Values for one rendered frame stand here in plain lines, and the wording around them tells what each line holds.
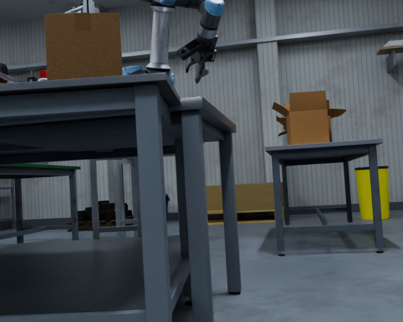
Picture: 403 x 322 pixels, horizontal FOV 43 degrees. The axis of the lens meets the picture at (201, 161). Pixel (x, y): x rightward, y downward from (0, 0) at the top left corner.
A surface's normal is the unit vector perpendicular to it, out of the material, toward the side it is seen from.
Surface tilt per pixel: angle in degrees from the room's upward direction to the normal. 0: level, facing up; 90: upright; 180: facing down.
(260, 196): 90
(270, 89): 90
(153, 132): 90
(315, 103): 100
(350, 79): 90
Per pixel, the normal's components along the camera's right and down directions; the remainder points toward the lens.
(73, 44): 0.14, -0.05
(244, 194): -0.20, -0.04
